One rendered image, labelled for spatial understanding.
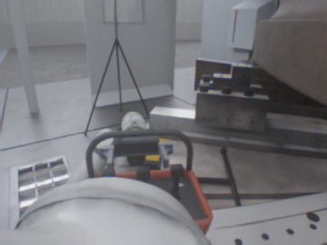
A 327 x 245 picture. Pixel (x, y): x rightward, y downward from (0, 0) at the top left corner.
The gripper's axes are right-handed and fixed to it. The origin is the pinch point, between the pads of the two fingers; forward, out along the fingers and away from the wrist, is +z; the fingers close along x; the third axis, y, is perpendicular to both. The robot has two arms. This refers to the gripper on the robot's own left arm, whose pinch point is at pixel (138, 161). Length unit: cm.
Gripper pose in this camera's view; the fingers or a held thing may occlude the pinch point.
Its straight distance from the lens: 56.3
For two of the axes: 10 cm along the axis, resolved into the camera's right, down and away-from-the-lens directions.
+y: 0.0, -9.5, -3.0
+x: 9.9, -0.5, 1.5
